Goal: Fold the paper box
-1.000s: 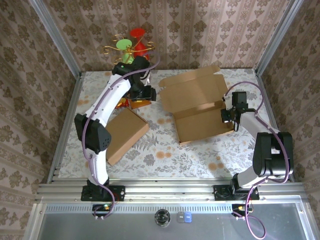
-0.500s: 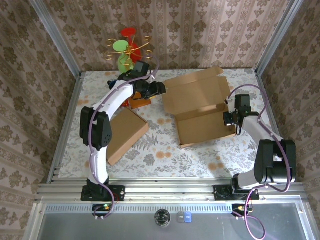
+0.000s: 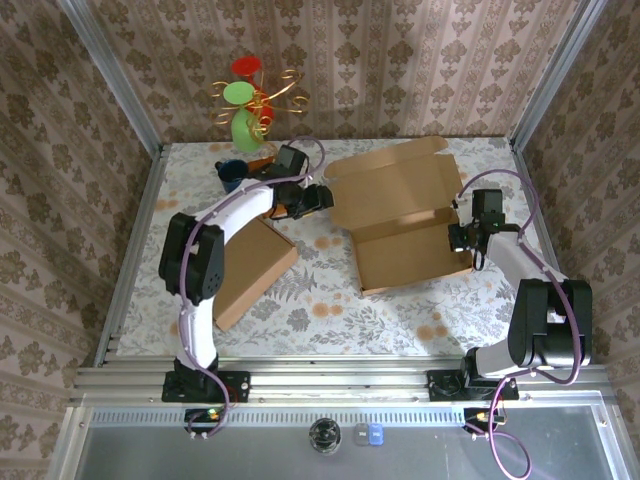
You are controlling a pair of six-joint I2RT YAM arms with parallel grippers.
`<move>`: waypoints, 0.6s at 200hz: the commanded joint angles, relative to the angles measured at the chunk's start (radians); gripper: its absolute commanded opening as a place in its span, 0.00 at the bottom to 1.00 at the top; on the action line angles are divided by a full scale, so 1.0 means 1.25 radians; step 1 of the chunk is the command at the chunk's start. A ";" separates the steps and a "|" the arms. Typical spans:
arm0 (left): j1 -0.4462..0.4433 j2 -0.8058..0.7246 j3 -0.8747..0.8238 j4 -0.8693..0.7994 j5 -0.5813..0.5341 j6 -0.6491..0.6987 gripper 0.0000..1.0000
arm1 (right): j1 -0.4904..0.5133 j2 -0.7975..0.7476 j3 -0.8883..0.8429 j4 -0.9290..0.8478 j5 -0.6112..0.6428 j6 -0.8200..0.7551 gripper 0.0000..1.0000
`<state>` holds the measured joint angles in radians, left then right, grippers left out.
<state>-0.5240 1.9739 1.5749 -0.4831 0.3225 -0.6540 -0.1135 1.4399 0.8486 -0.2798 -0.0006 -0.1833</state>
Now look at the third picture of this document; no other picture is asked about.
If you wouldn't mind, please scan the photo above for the brown cardboard box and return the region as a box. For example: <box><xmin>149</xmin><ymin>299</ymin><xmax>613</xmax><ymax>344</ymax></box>
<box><xmin>323</xmin><ymin>135</ymin><xmax>475</xmax><ymax>296</ymax></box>
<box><xmin>213</xmin><ymin>215</ymin><xmax>299</xmax><ymax>332</ymax></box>

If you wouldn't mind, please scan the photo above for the dark blue mug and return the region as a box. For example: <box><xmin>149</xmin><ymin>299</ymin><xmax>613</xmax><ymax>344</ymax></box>
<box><xmin>214</xmin><ymin>158</ymin><xmax>251</xmax><ymax>195</ymax></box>

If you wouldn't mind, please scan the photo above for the green wine glass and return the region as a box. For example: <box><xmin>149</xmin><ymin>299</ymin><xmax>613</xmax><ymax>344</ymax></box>
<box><xmin>222</xmin><ymin>81</ymin><xmax>266</xmax><ymax>154</ymax></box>

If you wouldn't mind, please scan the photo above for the floral table cover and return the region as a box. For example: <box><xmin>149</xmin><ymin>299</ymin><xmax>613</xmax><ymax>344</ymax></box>
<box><xmin>117</xmin><ymin>137</ymin><xmax>576</xmax><ymax>359</ymax></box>

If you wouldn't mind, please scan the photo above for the red wine glass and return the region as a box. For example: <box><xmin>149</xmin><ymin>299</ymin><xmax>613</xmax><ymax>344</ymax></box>
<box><xmin>231</xmin><ymin>56</ymin><xmax>276</xmax><ymax>126</ymax></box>

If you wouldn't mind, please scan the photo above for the small controller board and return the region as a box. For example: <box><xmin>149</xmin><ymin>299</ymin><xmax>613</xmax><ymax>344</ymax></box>
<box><xmin>462</xmin><ymin>407</ymin><xmax>506</xmax><ymax>434</ymax></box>
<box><xmin>183</xmin><ymin>407</ymin><xmax>229</xmax><ymax>434</ymax></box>

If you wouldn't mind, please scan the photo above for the black round lens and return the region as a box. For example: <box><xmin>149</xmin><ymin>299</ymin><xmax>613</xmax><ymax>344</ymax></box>
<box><xmin>308</xmin><ymin>417</ymin><xmax>344</xmax><ymax>454</ymax></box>

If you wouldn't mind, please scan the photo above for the grey metal tray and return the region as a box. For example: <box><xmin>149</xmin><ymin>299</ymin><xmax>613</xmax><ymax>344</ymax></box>
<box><xmin>47</xmin><ymin>404</ymin><xmax>631</xmax><ymax>480</ymax></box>

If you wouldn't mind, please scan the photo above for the gold wire stand wooden base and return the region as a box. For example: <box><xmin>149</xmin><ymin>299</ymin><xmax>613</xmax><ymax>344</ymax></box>
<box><xmin>207</xmin><ymin>69</ymin><xmax>314</xmax><ymax>221</ymax></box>

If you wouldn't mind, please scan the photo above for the aluminium frame post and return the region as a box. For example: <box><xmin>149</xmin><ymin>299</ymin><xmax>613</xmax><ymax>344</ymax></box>
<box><xmin>54</xmin><ymin>0</ymin><xmax>166</xmax><ymax>159</ymax></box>
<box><xmin>509</xmin><ymin>0</ymin><xmax>609</xmax><ymax>151</ymax></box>

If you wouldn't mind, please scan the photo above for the aluminium front rail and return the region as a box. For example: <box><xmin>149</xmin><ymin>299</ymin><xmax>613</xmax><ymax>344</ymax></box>
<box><xmin>69</xmin><ymin>354</ymin><xmax>619</xmax><ymax>406</ymax></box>

